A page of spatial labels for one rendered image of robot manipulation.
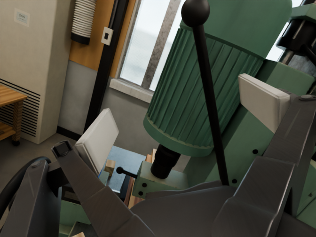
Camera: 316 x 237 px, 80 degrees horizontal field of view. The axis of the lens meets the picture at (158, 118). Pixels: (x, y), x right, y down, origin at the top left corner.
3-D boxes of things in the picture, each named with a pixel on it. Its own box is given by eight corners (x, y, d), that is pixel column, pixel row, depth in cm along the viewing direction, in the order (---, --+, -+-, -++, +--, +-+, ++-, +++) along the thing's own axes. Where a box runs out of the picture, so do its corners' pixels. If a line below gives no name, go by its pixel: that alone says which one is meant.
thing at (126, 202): (124, 185, 65) (129, 175, 63) (130, 187, 65) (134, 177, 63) (113, 232, 50) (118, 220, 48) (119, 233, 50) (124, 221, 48)
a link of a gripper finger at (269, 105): (278, 97, 11) (291, 94, 11) (237, 74, 18) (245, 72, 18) (279, 139, 13) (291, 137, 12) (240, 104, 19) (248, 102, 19)
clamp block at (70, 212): (64, 179, 62) (68, 158, 59) (103, 191, 64) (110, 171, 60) (35, 219, 49) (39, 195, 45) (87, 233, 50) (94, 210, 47)
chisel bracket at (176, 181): (133, 181, 57) (142, 159, 53) (177, 194, 58) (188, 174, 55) (129, 201, 50) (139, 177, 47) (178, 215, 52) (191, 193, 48)
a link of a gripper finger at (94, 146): (99, 176, 14) (90, 177, 14) (119, 132, 21) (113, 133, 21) (82, 142, 13) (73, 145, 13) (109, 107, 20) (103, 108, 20)
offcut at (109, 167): (104, 167, 70) (107, 159, 68) (113, 169, 70) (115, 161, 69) (102, 174, 66) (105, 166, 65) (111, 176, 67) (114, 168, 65)
